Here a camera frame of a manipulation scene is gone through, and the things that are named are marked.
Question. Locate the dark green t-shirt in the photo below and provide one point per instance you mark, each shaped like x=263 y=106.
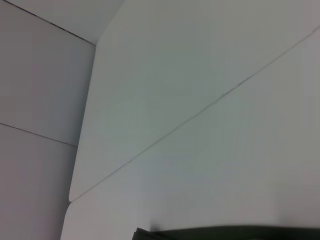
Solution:
x=225 y=233

